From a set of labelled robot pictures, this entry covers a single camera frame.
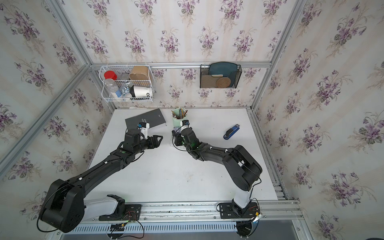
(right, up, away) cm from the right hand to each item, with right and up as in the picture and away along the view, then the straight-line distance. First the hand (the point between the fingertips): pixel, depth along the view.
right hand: (177, 133), depth 89 cm
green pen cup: (-1, +12, +13) cm, 18 cm away
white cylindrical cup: (-23, +26, +4) cm, 35 cm away
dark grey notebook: (-20, +10, +22) cm, 31 cm away
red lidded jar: (-42, +37, +3) cm, 56 cm away
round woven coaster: (+29, +33, +9) cm, 46 cm away
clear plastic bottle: (-40, +27, +1) cm, 49 cm away
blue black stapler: (+36, 0, +12) cm, 38 cm away
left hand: (-8, -2, -5) cm, 10 cm away
